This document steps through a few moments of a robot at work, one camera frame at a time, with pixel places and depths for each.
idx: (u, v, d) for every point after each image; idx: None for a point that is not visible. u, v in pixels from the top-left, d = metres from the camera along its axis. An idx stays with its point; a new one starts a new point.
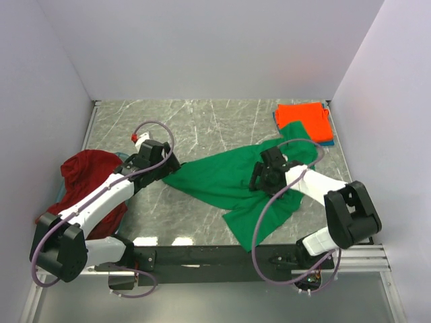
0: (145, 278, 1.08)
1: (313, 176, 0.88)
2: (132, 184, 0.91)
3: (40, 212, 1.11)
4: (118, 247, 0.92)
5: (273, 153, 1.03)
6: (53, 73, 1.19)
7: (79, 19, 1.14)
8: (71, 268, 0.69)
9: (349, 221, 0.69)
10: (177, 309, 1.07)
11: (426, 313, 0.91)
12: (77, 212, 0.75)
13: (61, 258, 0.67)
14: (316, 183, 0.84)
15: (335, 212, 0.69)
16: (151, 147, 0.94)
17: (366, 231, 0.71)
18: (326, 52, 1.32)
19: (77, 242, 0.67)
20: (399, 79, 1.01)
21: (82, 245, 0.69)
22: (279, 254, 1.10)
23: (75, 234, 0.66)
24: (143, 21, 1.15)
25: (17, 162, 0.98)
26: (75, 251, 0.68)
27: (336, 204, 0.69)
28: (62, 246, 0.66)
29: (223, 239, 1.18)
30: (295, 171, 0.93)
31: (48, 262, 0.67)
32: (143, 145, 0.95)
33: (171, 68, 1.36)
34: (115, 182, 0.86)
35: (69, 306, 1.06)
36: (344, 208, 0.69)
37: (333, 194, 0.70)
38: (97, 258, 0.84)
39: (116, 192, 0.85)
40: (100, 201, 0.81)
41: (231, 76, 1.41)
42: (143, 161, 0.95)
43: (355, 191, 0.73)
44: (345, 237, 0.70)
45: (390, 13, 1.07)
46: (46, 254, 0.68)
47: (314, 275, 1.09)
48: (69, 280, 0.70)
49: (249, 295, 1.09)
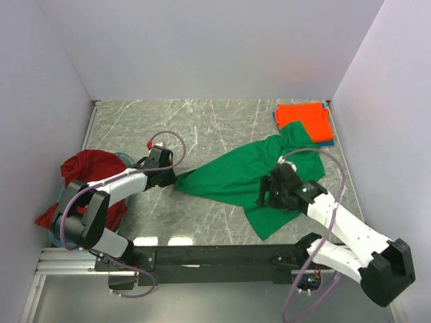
0: (145, 278, 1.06)
1: (346, 221, 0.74)
2: (144, 180, 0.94)
3: (41, 212, 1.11)
4: (120, 241, 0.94)
5: (285, 172, 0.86)
6: (53, 72, 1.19)
7: (79, 19, 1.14)
8: (93, 235, 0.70)
9: (390, 287, 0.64)
10: (177, 309, 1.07)
11: (426, 313, 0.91)
12: (104, 183, 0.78)
13: (87, 222, 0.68)
14: (353, 233, 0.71)
15: (379, 280, 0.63)
16: (161, 150, 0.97)
17: (401, 289, 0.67)
18: (326, 52, 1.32)
19: (103, 206, 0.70)
20: (399, 79, 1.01)
21: (106, 212, 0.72)
22: (279, 254, 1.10)
23: (103, 197, 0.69)
24: (143, 22, 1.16)
25: (17, 163, 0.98)
26: (100, 217, 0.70)
27: (382, 274, 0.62)
28: (89, 210, 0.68)
29: (223, 239, 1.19)
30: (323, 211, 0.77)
31: (71, 227, 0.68)
32: (153, 148, 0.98)
33: (172, 68, 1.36)
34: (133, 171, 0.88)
35: (69, 306, 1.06)
36: (390, 276, 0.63)
37: (378, 260, 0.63)
38: (104, 245, 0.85)
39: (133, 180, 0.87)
40: (120, 183, 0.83)
41: (230, 77, 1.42)
42: (153, 163, 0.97)
43: (400, 254, 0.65)
44: (385, 299, 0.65)
45: (390, 13, 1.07)
46: (69, 219, 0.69)
47: (314, 275, 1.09)
48: (87, 247, 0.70)
49: (248, 295, 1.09)
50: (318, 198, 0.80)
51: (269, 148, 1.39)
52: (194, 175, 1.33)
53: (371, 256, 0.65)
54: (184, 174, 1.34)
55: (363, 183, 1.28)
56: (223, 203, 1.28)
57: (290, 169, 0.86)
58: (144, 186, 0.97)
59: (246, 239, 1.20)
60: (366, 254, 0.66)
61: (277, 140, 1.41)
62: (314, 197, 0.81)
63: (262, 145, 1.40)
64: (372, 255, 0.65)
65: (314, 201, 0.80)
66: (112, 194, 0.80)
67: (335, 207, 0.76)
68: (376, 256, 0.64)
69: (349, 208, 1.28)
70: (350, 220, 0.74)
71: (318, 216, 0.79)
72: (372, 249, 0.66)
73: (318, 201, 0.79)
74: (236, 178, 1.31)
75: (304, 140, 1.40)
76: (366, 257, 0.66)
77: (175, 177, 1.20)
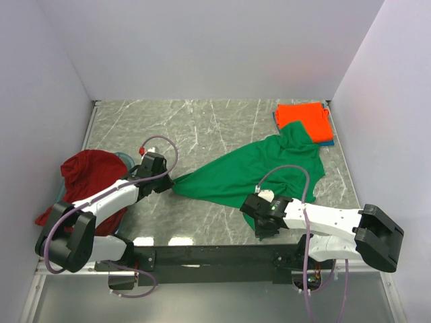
0: (145, 278, 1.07)
1: (318, 214, 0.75)
2: (135, 192, 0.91)
3: (40, 212, 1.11)
4: (118, 245, 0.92)
5: (251, 201, 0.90)
6: (52, 71, 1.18)
7: (79, 20, 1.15)
8: (78, 257, 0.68)
9: (386, 251, 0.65)
10: (176, 309, 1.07)
11: (425, 313, 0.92)
12: (91, 202, 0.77)
13: (72, 245, 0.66)
14: (329, 222, 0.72)
15: (373, 252, 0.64)
16: (153, 158, 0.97)
17: (396, 247, 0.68)
18: (326, 52, 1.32)
19: (88, 228, 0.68)
20: (399, 79, 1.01)
21: (92, 233, 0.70)
22: (279, 254, 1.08)
23: (88, 221, 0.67)
24: (143, 23, 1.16)
25: (17, 163, 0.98)
26: (86, 238, 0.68)
27: (371, 243, 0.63)
28: (75, 232, 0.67)
29: (223, 239, 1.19)
30: (296, 217, 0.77)
31: (56, 251, 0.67)
32: (145, 157, 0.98)
33: (171, 68, 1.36)
34: (123, 184, 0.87)
35: (69, 306, 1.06)
36: (378, 239, 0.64)
37: (359, 233, 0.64)
38: (99, 254, 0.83)
39: (124, 193, 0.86)
40: (110, 198, 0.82)
41: (230, 77, 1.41)
42: (146, 172, 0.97)
43: (374, 216, 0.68)
44: (391, 266, 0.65)
45: (390, 13, 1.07)
46: (55, 243, 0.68)
47: (314, 275, 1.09)
48: (71, 270, 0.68)
49: (248, 295, 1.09)
50: (287, 209, 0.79)
51: (269, 149, 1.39)
52: (193, 177, 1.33)
53: (353, 232, 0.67)
54: (183, 175, 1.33)
55: (363, 182, 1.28)
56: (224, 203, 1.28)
57: (255, 196, 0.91)
58: (137, 196, 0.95)
59: (246, 239, 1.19)
60: (349, 233, 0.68)
61: (277, 141, 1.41)
62: (285, 209, 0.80)
63: (261, 146, 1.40)
64: (353, 232, 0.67)
65: (286, 213, 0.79)
66: (99, 213, 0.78)
67: (304, 208, 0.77)
68: (357, 230, 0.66)
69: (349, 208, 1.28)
70: (318, 210, 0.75)
71: (295, 224, 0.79)
72: (351, 226, 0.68)
73: (289, 211, 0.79)
74: (235, 180, 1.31)
75: (304, 140, 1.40)
76: (351, 236, 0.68)
77: (170, 183, 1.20)
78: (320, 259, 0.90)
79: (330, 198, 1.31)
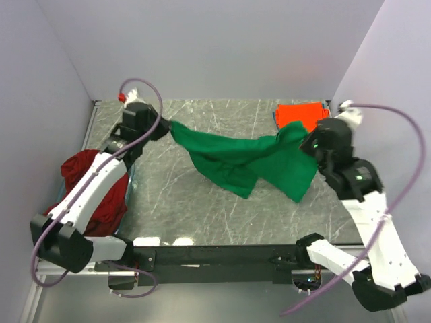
0: (145, 278, 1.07)
1: (388, 242, 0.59)
2: (123, 162, 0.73)
3: (40, 212, 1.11)
4: (118, 245, 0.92)
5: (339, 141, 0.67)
6: (52, 71, 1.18)
7: (79, 19, 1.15)
8: (78, 259, 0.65)
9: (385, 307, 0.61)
10: (176, 309, 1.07)
11: (425, 313, 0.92)
12: (67, 209, 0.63)
13: (67, 256, 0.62)
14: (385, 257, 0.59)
15: (383, 303, 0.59)
16: (135, 114, 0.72)
17: None
18: (326, 52, 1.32)
19: (74, 238, 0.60)
20: (399, 79, 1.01)
21: (82, 237, 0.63)
22: (279, 254, 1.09)
23: (71, 233, 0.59)
24: (143, 22, 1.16)
25: (17, 163, 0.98)
26: (75, 247, 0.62)
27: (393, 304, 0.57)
28: (62, 245, 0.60)
29: (223, 239, 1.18)
30: (369, 215, 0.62)
31: (54, 260, 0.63)
32: (124, 112, 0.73)
33: (171, 68, 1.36)
34: (102, 164, 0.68)
35: (69, 307, 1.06)
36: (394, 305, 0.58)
37: (397, 296, 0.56)
38: (100, 255, 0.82)
39: (108, 175, 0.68)
40: (91, 188, 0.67)
41: (230, 76, 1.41)
42: (130, 132, 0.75)
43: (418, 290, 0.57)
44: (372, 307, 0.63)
45: (390, 13, 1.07)
46: (49, 254, 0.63)
47: (314, 275, 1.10)
48: (75, 270, 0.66)
49: (248, 295, 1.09)
50: (370, 196, 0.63)
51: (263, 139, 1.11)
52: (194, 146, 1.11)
53: (393, 288, 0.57)
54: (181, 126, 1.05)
55: None
56: (224, 203, 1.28)
57: (345, 126, 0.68)
58: (125, 161, 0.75)
59: (246, 239, 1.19)
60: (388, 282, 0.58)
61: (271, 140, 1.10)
62: (365, 196, 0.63)
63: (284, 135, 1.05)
64: (393, 288, 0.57)
65: (364, 200, 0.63)
66: (83, 212, 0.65)
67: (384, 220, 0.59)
68: (399, 291, 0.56)
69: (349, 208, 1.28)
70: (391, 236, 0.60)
71: (359, 214, 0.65)
72: (398, 281, 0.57)
73: (370, 202, 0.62)
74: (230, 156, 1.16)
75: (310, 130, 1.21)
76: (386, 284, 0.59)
77: (165, 124, 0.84)
78: (315, 260, 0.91)
79: (330, 198, 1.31)
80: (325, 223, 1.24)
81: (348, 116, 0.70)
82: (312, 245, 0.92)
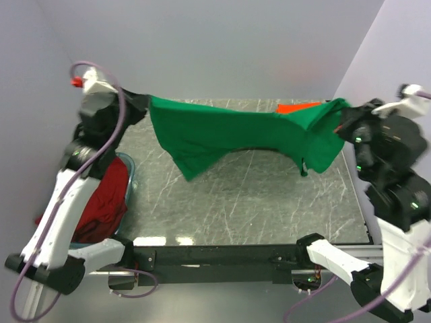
0: (145, 278, 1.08)
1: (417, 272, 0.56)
2: (90, 177, 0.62)
3: (40, 212, 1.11)
4: (116, 249, 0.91)
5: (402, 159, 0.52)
6: (51, 69, 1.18)
7: (78, 19, 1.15)
8: (69, 282, 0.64)
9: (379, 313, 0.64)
10: (178, 309, 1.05)
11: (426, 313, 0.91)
12: (38, 252, 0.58)
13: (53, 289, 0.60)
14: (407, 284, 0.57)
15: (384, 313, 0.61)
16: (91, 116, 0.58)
17: None
18: (326, 52, 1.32)
19: (52, 277, 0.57)
20: (399, 78, 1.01)
21: (62, 270, 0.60)
22: (279, 254, 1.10)
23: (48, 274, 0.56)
24: (141, 21, 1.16)
25: (17, 162, 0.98)
26: (60, 278, 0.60)
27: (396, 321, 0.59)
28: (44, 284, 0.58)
29: (223, 239, 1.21)
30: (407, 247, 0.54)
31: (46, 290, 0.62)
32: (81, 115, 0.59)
33: (171, 68, 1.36)
34: (64, 191, 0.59)
35: (68, 307, 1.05)
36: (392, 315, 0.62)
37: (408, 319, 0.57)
38: (97, 264, 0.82)
39: (75, 199, 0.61)
40: (60, 218, 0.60)
41: (229, 75, 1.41)
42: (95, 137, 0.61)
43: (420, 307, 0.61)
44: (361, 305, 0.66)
45: (390, 12, 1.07)
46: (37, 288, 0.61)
47: (314, 275, 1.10)
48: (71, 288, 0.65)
49: (248, 295, 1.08)
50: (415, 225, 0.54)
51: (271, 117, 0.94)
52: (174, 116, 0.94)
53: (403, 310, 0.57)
54: (159, 106, 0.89)
55: (362, 183, 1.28)
56: (224, 203, 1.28)
57: (417, 136, 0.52)
58: (93, 173, 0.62)
59: (246, 239, 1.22)
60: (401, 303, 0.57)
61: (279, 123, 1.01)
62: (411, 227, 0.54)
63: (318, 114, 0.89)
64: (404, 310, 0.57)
65: (408, 233, 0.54)
66: (60, 245, 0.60)
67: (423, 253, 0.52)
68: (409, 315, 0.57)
69: (349, 209, 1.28)
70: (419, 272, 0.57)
71: (393, 237, 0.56)
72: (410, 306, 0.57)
73: (411, 235, 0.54)
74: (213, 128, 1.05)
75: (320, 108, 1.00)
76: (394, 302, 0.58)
77: (139, 108, 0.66)
78: (314, 260, 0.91)
79: (330, 198, 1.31)
80: (325, 223, 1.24)
81: (414, 105, 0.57)
82: (311, 245, 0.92)
